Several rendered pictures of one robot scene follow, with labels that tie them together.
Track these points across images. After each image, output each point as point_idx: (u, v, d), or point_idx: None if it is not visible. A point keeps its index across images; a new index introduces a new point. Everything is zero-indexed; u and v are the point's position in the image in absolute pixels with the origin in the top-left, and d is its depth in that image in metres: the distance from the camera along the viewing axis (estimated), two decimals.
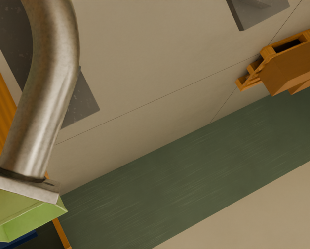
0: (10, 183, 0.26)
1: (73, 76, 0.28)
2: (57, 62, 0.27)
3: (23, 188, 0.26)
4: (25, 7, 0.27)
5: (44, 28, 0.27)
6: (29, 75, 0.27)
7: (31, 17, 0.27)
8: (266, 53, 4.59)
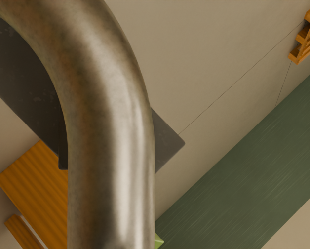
0: None
1: (148, 129, 0.14)
2: (111, 115, 0.14)
3: None
4: (23, 34, 0.14)
5: (67, 61, 0.14)
6: (70, 155, 0.14)
7: (37, 48, 0.14)
8: None
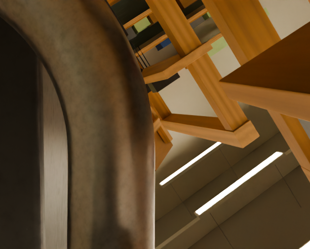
0: None
1: (148, 129, 0.14)
2: (111, 115, 0.14)
3: None
4: (23, 34, 0.14)
5: (67, 61, 0.14)
6: (70, 155, 0.14)
7: (37, 48, 0.14)
8: None
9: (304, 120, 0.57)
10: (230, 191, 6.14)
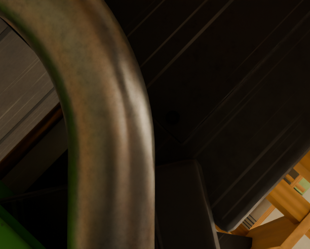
0: None
1: (148, 129, 0.14)
2: (111, 115, 0.14)
3: None
4: (23, 34, 0.14)
5: (67, 61, 0.14)
6: (70, 155, 0.14)
7: (37, 48, 0.14)
8: None
9: None
10: None
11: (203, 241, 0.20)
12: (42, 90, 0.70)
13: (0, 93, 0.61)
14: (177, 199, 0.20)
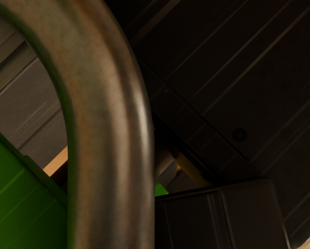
0: None
1: (148, 129, 0.14)
2: (111, 115, 0.14)
3: None
4: (23, 34, 0.14)
5: (67, 61, 0.14)
6: (70, 155, 0.14)
7: (37, 48, 0.14)
8: None
9: None
10: None
11: None
12: None
13: (27, 97, 0.62)
14: (253, 218, 0.21)
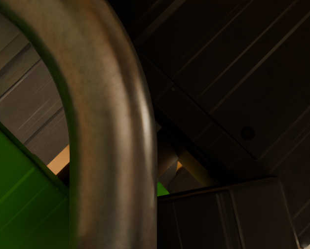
0: None
1: (150, 129, 0.14)
2: (114, 115, 0.14)
3: None
4: (25, 33, 0.14)
5: (69, 60, 0.14)
6: (72, 154, 0.14)
7: (39, 47, 0.14)
8: None
9: None
10: None
11: None
12: None
13: (29, 96, 0.62)
14: (262, 217, 0.21)
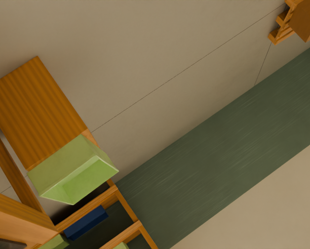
0: None
1: None
2: None
3: None
4: None
5: None
6: None
7: None
8: (290, 0, 4.63)
9: None
10: None
11: None
12: None
13: None
14: None
